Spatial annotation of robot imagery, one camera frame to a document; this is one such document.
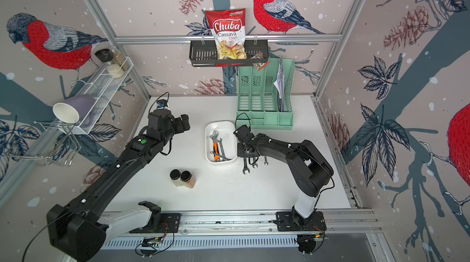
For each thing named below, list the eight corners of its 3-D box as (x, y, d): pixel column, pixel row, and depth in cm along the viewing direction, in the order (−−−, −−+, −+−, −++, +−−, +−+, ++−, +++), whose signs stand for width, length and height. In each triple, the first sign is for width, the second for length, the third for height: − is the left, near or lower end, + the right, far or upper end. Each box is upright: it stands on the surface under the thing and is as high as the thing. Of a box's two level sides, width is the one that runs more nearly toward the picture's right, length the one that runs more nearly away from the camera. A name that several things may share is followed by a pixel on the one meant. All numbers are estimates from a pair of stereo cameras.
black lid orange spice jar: (185, 188, 85) (179, 180, 77) (187, 178, 88) (181, 170, 80) (194, 188, 85) (189, 180, 77) (196, 178, 88) (191, 170, 80)
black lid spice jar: (176, 186, 86) (168, 178, 77) (178, 178, 89) (171, 169, 80) (184, 186, 86) (177, 178, 77) (186, 178, 89) (180, 169, 80)
